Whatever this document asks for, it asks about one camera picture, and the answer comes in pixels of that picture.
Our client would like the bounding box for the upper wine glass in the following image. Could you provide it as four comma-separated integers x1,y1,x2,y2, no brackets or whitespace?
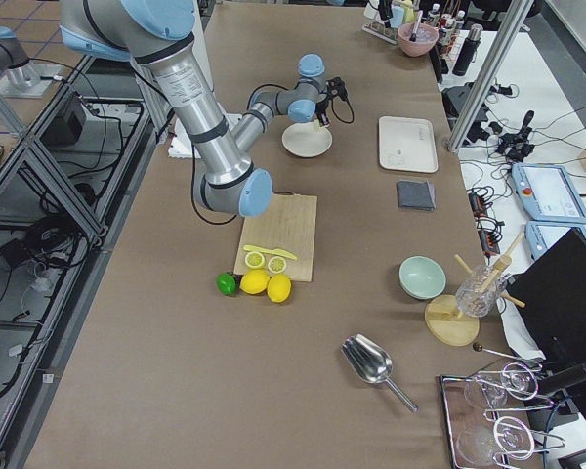
464,362,538,410

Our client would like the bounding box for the pink bowl with ice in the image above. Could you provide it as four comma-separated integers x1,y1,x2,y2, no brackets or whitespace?
398,22,439,57

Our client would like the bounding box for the clear glass mug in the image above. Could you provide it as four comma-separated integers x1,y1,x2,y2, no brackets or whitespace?
455,265,508,318

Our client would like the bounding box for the wine glass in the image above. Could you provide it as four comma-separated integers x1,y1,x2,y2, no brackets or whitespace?
464,362,538,410
455,416,535,468

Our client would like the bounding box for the metal muddler in bowl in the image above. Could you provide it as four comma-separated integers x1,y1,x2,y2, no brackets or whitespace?
409,10,424,42

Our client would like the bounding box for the dark framed glass tray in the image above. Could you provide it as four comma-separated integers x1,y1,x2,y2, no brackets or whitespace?
439,369,553,468

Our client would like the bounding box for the yellow plastic knife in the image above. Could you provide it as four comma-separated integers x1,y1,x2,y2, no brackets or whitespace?
242,244,298,260

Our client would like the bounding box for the left lemon half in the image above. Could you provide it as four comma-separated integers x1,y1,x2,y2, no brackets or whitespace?
244,251,266,270

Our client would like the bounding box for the metal ice scoop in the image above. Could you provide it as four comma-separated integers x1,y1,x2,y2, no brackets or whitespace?
341,333,418,413

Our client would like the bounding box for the black computer monitor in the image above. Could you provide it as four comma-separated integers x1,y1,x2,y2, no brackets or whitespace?
508,229,586,362

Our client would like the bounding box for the right whole yellow lemon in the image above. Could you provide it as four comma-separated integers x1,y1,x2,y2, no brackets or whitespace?
267,274,292,303

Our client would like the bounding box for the green lime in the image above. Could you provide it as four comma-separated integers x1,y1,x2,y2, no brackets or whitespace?
216,272,239,296

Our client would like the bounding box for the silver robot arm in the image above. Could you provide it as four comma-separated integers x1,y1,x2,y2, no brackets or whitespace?
60,0,333,217

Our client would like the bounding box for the wooden mug tree stand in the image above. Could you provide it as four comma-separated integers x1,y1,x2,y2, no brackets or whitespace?
425,232,525,347

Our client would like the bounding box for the folded grey cloth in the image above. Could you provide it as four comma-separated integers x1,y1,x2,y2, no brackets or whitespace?
397,180,436,211

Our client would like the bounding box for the black thermos bottle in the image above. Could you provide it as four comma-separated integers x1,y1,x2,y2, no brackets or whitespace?
452,24,483,76

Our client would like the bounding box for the left orange black usb hub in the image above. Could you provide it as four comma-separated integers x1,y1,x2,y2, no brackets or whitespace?
468,193,487,218

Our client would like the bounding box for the mint green bowl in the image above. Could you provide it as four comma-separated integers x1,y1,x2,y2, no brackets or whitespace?
398,256,446,300

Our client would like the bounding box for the upper blue teach pendant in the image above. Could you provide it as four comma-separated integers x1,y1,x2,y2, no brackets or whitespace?
511,163,586,225

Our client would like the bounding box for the white cup rack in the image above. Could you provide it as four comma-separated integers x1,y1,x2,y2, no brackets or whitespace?
362,0,419,45

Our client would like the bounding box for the wooden cutting board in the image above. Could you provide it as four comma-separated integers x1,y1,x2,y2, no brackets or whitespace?
233,194,318,282

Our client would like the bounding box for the whole yellow lemon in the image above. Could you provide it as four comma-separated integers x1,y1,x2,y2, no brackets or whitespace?
267,274,292,303
239,269,271,295

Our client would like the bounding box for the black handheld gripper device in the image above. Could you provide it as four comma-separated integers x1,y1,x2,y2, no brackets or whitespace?
496,110,534,163

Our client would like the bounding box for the lower wine glass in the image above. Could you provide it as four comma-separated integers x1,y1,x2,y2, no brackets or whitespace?
455,416,535,468

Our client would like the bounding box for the blue teach pendant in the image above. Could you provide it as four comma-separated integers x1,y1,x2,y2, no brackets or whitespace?
524,221,572,260
511,163,586,225

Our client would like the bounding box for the beige serving tray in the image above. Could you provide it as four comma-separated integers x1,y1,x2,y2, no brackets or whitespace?
378,116,439,174

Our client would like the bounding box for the left whole yellow lemon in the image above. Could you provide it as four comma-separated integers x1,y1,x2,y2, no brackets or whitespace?
239,269,271,295

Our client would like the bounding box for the orange black usb hub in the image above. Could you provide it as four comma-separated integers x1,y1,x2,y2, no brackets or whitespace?
468,193,487,218
478,230,500,258

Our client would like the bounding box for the lower blue teach pendant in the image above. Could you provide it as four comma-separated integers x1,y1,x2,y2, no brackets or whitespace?
524,221,572,260

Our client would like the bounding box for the right orange black usb hub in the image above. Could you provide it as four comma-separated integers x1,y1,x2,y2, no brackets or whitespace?
478,230,500,258

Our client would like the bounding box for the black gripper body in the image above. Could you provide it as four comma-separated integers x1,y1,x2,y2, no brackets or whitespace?
377,0,394,28
315,77,347,116

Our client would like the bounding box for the cream round plate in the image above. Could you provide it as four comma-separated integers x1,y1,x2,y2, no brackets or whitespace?
281,121,333,158

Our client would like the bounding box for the aluminium frame post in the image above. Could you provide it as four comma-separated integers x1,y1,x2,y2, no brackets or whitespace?
447,0,532,153

